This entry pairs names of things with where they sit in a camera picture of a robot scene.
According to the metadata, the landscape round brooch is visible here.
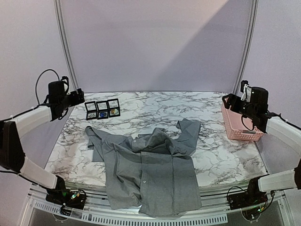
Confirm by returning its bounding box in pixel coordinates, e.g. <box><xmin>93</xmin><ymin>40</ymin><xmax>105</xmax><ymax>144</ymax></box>
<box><xmin>110</xmin><ymin>108</ymin><xmax>119</xmax><ymax>115</ymax></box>

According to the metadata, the grey button shirt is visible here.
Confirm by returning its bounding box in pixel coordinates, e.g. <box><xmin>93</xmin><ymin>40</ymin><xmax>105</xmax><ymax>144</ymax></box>
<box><xmin>85</xmin><ymin>119</ymin><xmax>202</xmax><ymax>217</ymax></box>

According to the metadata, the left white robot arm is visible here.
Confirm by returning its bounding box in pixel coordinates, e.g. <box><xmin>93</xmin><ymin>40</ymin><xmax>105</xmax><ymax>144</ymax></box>
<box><xmin>0</xmin><ymin>88</ymin><xmax>85</xmax><ymax>204</ymax></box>

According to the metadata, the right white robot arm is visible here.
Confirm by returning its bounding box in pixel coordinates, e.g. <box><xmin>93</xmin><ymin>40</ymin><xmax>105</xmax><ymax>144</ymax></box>
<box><xmin>222</xmin><ymin>92</ymin><xmax>301</xmax><ymax>205</ymax></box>

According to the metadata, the pink plastic basket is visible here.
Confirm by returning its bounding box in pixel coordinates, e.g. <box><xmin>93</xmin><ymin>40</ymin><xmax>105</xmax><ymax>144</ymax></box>
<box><xmin>222</xmin><ymin>96</ymin><xmax>264</xmax><ymax>141</ymax></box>

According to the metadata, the black display box middle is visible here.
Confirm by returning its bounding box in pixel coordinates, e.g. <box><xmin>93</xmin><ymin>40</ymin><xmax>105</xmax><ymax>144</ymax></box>
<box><xmin>96</xmin><ymin>101</ymin><xmax>109</xmax><ymax>120</ymax></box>

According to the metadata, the black display box right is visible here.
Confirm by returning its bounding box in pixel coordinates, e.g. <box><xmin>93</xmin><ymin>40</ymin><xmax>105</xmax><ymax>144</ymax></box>
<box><xmin>108</xmin><ymin>98</ymin><xmax>120</xmax><ymax>118</ymax></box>

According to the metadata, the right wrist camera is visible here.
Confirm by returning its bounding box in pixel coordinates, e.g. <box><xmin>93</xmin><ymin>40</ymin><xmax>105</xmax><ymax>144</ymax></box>
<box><xmin>240</xmin><ymin>80</ymin><xmax>252</xmax><ymax>102</ymax></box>

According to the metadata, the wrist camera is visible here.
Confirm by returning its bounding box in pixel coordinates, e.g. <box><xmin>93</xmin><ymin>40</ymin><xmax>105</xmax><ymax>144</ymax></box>
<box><xmin>60</xmin><ymin>76</ymin><xmax>70</xmax><ymax>95</ymax></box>
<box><xmin>240</xmin><ymin>80</ymin><xmax>252</xmax><ymax>102</ymax></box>

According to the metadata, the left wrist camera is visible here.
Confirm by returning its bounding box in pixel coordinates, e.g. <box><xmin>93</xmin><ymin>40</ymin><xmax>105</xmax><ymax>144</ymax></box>
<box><xmin>60</xmin><ymin>76</ymin><xmax>70</xmax><ymax>95</ymax></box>

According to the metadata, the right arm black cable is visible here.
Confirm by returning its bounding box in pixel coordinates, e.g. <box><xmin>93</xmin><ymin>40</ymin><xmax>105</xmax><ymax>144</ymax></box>
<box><xmin>241</xmin><ymin>113</ymin><xmax>301</xmax><ymax>132</ymax></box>

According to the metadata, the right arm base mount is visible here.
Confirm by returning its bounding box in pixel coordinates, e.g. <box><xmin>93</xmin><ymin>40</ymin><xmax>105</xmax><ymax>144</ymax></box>
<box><xmin>226</xmin><ymin>186</ymin><xmax>268</xmax><ymax>210</ymax></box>

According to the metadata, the left wall aluminium post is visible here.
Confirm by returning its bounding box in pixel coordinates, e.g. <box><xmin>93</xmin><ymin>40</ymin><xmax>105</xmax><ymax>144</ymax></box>
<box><xmin>54</xmin><ymin>0</ymin><xmax>79</xmax><ymax>89</ymax></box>

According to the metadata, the wall aluminium post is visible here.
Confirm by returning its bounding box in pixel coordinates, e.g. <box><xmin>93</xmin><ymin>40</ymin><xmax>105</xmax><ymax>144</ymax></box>
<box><xmin>233</xmin><ymin>0</ymin><xmax>259</xmax><ymax>94</ymax></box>
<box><xmin>54</xmin><ymin>0</ymin><xmax>79</xmax><ymax>89</ymax></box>

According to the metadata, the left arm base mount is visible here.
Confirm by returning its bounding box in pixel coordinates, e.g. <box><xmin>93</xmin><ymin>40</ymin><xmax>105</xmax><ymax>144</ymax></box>
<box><xmin>46</xmin><ymin>189</ymin><xmax>87</xmax><ymax>210</ymax></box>

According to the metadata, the right wall aluminium post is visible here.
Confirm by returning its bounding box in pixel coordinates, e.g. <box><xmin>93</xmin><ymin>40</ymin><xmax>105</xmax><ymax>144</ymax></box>
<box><xmin>233</xmin><ymin>0</ymin><xmax>259</xmax><ymax>94</ymax></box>

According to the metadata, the aluminium front rail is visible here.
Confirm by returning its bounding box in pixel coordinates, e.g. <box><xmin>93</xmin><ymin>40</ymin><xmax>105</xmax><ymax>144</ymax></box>
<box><xmin>20</xmin><ymin>183</ymin><xmax>296</xmax><ymax>226</ymax></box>

